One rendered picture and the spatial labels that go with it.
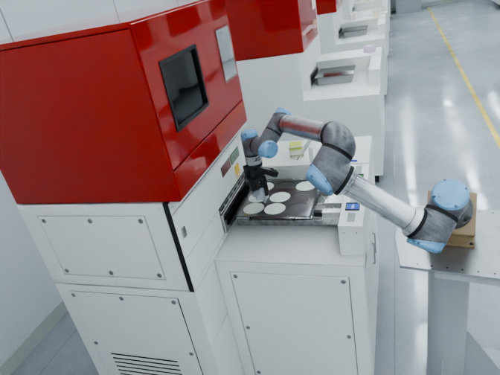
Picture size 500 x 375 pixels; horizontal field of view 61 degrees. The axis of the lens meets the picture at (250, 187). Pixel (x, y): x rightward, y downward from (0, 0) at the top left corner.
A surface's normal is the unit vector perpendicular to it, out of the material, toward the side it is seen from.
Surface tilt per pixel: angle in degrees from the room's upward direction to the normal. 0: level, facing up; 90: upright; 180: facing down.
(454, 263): 0
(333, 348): 90
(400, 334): 0
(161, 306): 90
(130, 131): 90
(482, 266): 0
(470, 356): 90
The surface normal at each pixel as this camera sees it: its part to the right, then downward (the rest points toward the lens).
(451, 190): -0.35, -0.41
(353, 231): -0.28, 0.48
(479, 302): -0.18, -0.88
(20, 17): 0.94, -0.02
